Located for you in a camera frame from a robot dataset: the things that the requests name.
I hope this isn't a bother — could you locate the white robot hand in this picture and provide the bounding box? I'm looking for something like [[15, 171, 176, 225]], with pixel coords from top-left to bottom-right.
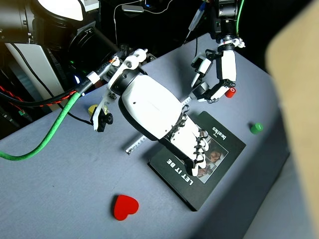
[[118, 74, 210, 178], [190, 48, 237, 105]]

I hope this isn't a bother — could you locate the black hardcover book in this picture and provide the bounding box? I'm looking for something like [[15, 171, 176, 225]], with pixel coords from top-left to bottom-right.
[[148, 111, 247, 212]]

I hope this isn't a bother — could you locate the red cylinder block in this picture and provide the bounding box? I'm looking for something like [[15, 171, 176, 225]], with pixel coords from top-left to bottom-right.
[[224, 87, 237, 99]]

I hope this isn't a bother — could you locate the yellow block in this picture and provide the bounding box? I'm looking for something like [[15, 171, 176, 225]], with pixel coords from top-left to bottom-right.
[[88, 104, 109, 117]]

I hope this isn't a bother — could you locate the green cylinder block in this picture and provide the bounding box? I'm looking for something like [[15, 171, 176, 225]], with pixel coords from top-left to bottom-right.
[[250, 122, 264, 135]]

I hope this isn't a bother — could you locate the beige blurred panel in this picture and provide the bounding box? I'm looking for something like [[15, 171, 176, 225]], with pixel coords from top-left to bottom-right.
[[265, 0, 319, 175]]

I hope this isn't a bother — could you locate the grey power adapter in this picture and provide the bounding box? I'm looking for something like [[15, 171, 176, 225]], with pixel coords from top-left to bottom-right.
[[121, 4, 145, 13]]

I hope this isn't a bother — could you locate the red heart block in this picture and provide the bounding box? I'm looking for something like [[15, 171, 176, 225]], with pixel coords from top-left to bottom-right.
[[111, 194, 140, 221]]

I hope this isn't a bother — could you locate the grey table cloth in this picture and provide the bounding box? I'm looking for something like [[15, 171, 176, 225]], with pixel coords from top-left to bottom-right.
[[0, 32, 291, 239]]

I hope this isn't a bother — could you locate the white robot body panel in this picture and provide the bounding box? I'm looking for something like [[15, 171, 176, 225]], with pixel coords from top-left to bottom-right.
[[3, 42, 66, 100]]

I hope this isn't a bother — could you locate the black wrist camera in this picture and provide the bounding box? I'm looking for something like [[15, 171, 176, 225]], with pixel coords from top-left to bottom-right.
[[93, 111, 115, 133]]

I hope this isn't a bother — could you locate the thin white cable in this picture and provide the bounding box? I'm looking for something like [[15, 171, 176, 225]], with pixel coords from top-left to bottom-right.
[[113, 0, 176, 49]]

